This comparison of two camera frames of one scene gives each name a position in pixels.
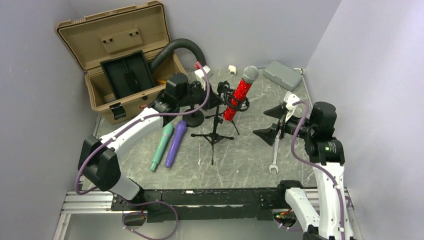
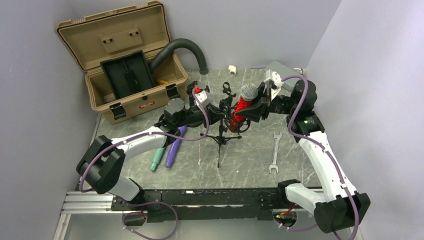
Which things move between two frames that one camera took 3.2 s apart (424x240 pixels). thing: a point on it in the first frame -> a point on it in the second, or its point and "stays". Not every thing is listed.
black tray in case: x=128 y=74 stays
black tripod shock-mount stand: x=227 y=94 -> x=225 y=106
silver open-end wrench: x=274 y=165 stays
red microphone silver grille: x=250 y=74 -> x=248 y=92
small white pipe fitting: x=232 y=70 stays
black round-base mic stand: x=193 y=119 stays
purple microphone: x=180 y=130 stays
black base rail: x=204 y=204 stays
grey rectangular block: x=282 y=75 stays
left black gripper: x=214 y=100 -> x=211 y=114
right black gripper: x=268 y=134 -> x=255 y=112
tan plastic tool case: x=93 y=38 stays
